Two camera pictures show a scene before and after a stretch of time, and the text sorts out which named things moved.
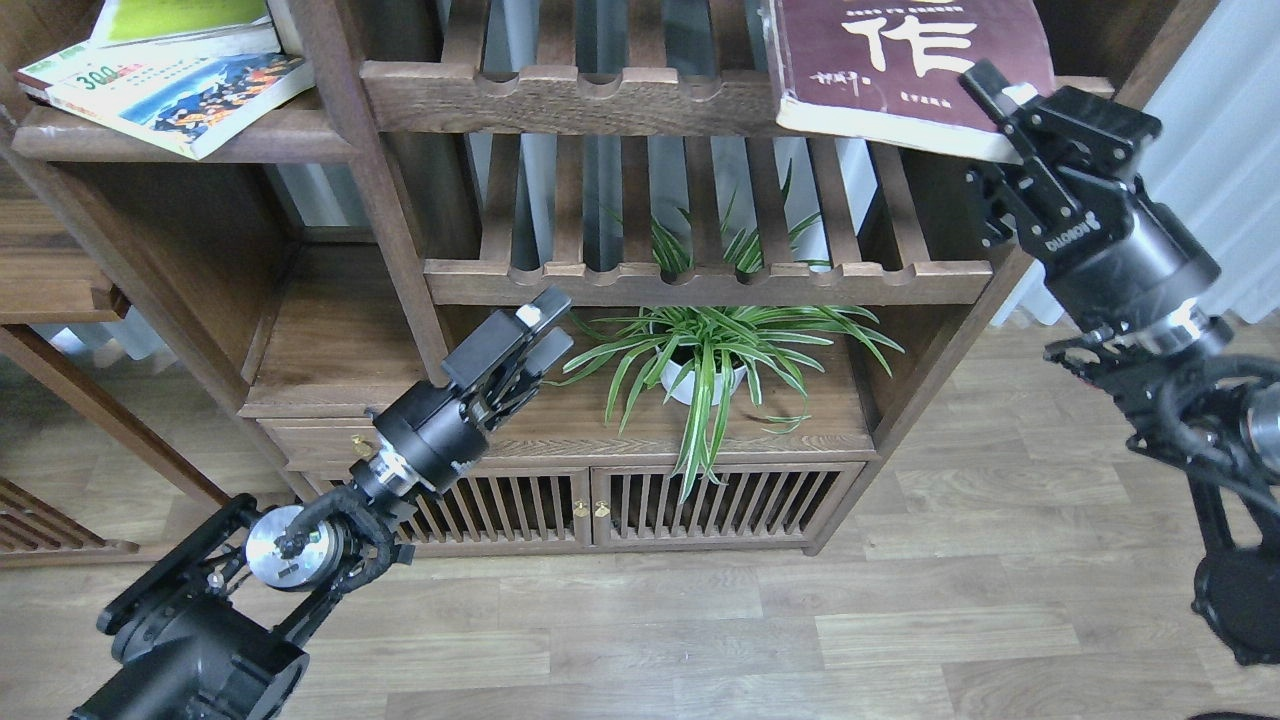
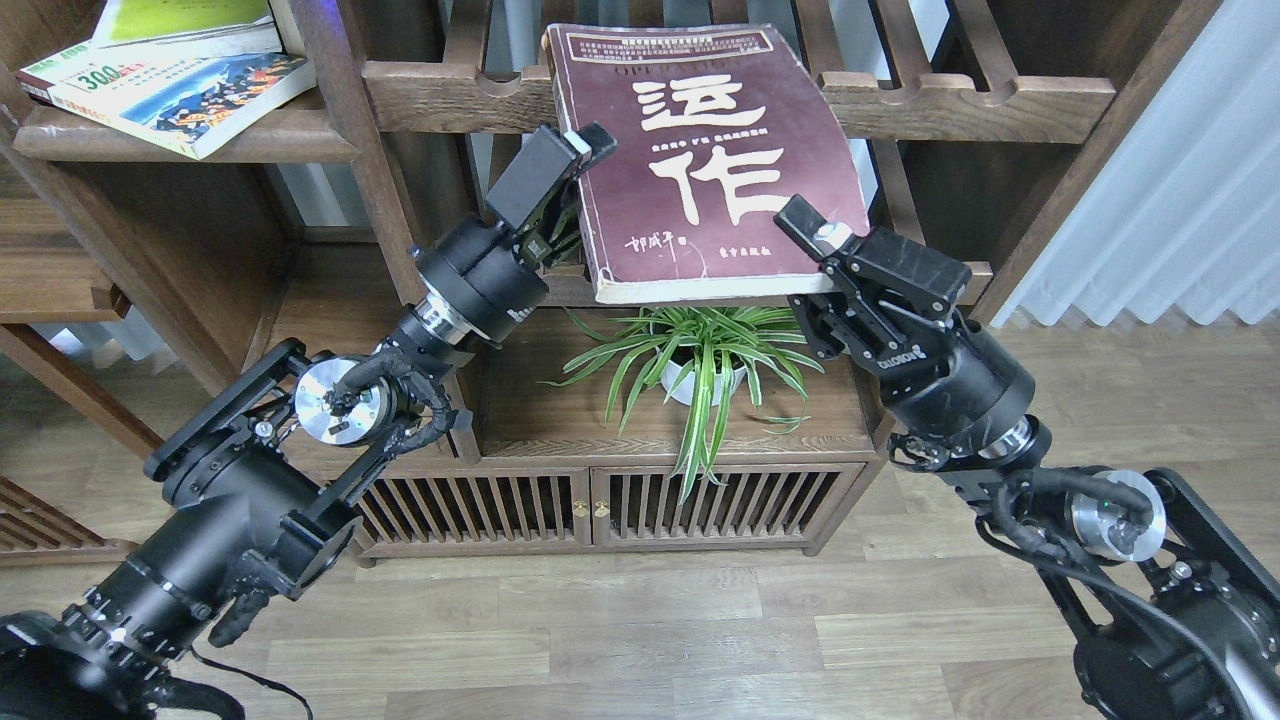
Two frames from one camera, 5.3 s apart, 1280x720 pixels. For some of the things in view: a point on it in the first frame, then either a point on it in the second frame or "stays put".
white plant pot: (680, 384) stays put
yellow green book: (217, 24) stays put
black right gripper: (1118, 259) → (953, 382)
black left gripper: (436, 437) → (494, 276)
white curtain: (1214, 164) stays put
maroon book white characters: (889, 70) → (715, 127)
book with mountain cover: (186, 99) stays put
